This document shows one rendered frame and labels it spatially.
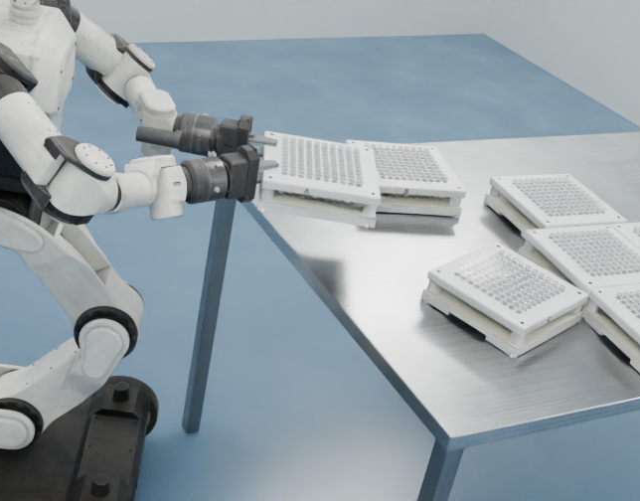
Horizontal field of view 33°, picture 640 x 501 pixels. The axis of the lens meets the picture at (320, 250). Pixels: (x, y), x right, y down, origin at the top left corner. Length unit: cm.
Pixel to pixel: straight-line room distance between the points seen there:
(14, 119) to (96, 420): 111
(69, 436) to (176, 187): 93
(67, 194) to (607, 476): 205
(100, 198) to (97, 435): 102
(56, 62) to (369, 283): 77
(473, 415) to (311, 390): 144
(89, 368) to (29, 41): 77
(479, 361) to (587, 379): 22
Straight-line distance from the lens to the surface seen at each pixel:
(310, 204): 223
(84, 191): 190
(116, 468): 272
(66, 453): 278
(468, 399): 203
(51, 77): 217
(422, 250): 246
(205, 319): 290
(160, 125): 235
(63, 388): 261
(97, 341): 246
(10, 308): 357
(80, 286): 244
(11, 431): 266
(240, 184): 220
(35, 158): 190
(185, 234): 407
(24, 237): 236
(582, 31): 650
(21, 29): 221
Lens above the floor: 201
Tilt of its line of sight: 29 degrees down
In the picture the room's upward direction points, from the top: 12 degrees clockwise
